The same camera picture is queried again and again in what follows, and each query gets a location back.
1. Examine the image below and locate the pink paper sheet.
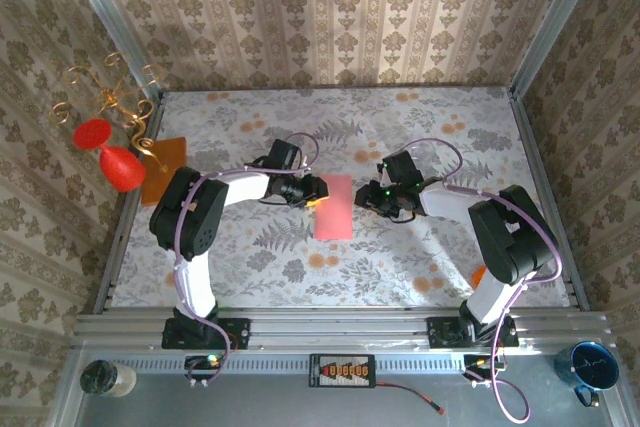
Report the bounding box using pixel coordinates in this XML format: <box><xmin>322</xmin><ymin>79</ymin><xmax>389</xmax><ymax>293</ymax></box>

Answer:
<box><xmin>313</xmin><ymin>174</ymin><xmax>354</xmax><ymax>241</ymax></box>

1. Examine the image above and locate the orange square sheet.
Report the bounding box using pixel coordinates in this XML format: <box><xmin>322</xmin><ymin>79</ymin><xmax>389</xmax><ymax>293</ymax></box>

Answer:
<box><xmin>139</xmin><ymin>136</ymin><xmax>188</xmax><ymax>207</ymax></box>

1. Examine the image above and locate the clear glass cup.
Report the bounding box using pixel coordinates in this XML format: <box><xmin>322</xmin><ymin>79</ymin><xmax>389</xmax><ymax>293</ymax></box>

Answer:
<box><xmin>407</xmin><ymin>140</ymin><xmax>441</xmax><ymax>178</ymax></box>

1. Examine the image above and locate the floral table cloth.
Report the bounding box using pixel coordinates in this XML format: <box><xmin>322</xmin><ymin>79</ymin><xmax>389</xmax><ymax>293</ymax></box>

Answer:
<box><xmin>110</xmin><ymin>86</ymin><xmax>571</xmax><ymax>309</ymax></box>

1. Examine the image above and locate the black connector board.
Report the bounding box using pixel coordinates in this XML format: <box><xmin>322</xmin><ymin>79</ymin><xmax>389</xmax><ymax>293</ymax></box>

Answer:
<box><xmin>308</xmin><ymin>353</ymin><xmax>377</xmax><ymax>390</ymax></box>

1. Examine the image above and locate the red goblet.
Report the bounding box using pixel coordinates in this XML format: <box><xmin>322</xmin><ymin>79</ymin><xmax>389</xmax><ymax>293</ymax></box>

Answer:
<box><xmin>72</xmin><ymin>118</ymin><xmax>147</xmax><ymax>193</ymax></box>

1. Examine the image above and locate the right small circuit board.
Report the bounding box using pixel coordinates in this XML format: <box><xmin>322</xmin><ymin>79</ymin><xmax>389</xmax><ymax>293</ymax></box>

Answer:
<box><xmin>463</xmin><ymin>354</ymin><xmax>506</xmax><ymax>388</ymax></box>

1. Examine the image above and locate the small circuit board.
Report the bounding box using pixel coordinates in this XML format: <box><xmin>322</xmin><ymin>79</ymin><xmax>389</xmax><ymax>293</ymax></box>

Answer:
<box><xmin>184</xmin><ymin>354</ymin><xmax>226</xmax><ymax>389</ymax></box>
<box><xmin>463</xmin><ymin>354</ymin><xmax>506</xmax><ymax>388</ymax></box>

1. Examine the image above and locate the left small circuit board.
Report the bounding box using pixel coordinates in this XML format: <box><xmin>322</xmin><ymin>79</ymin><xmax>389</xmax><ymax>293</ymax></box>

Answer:
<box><xmin>184</xmin><ymin>354</ymin><xmax>226</xmax><ymax>389</ymax></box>

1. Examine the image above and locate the blue metal mug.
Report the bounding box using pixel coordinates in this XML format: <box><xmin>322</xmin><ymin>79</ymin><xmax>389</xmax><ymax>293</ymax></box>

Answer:
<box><xmin>553</xmin><ymin>340</ymin><xmax>621</xmax><ymax>408</ymax></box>

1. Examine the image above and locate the jar with black lid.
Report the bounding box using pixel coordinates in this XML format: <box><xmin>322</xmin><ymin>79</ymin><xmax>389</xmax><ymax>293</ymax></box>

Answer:
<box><xmin>79</xmin><ymin>359</ymin><xmax>138</xmax><ymax>398</ymax></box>

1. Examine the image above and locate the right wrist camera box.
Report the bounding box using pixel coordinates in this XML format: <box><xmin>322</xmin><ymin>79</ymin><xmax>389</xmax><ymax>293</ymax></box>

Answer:
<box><xmin>380</xmin><ymin>149</ymin><xmax>426</xmax><ymax>187</ymax></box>

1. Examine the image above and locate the aluminium mounting rail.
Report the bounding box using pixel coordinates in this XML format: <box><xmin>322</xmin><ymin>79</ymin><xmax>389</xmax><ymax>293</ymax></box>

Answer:
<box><xmin>72</xmin><ymin>307</ymin><xmax>614</xmax><ymax>351</ymax></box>

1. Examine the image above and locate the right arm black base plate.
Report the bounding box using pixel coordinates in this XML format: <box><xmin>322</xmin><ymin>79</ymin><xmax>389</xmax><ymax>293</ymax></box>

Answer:
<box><xmin>426</xmin><ymin>315</ymin><xmax>520</xmax><ymax>349</ymax></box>

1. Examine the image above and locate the aluminium table side rail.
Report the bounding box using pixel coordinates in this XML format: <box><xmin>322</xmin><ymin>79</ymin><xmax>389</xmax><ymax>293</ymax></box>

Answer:
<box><xmin>507</xmin><ymin>89</ymin><xmax>591</xmax><ymax>311</ymax></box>
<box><xmin>92</xmin><ymin>91</ymin><xmax>166</xmax><ymax>313</ymax></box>

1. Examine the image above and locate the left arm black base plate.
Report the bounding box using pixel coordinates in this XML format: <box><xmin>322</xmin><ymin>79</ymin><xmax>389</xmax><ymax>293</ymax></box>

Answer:
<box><xmin>160</xmin><ymin>317</ymin><xmax>252</xmax><ymax>351</ymax></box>

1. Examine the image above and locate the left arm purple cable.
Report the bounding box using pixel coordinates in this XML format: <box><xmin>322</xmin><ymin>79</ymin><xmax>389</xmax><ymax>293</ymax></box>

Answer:
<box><xmin>172</xmin><ymin>132</ymin><xmax>321</xmax><ymax>388</ymax></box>

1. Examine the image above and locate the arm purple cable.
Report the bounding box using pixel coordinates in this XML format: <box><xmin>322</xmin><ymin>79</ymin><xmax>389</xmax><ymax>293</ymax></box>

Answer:
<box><xmin>399</xmin><ymin>138</ymin><xmax>565</xmax><ymax>424</ymax></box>
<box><xmin>172</xmin><ymin>132</ymin><xmax>321</xmax><ymax>388</ymax></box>

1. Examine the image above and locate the slotted cable duct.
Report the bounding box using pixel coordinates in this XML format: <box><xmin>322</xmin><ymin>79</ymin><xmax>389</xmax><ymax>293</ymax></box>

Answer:
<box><xmin>112</xmin><ymin>354</ymin><xmax>469</xmax><ymax>374</ymax></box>

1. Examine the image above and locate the red wire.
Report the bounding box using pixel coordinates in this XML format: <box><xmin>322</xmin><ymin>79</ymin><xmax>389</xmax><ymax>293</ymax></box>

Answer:
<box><xmin>374</xmin><ymin>380</ymin><xmax>446</xmax><ymax>417</ymax></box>

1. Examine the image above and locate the gold wire candelabra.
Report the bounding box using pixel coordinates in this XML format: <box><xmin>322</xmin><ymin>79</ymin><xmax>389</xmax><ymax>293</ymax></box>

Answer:
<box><xmin>48</xmin><ymin>50</ymin><xmax>169</xmax><ymax>174</ymax></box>

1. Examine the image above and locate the aluminium frame post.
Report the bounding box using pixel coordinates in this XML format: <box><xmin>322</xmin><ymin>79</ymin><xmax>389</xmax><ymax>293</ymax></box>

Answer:
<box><xmin>57</xmin><ymin>0</ymin><xmax>164</xmax><ymax>98</ymax></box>
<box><xmin>509</xmin><ymin>0</ymin><xmax>609</xmax><ymax>98</ymax></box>

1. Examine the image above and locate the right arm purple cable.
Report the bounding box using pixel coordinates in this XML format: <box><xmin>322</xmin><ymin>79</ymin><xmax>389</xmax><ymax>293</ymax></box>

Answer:
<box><xmin>399</xmin><ymin>138</ymin><xmax>565</xmax><ymax>424</ymax></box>

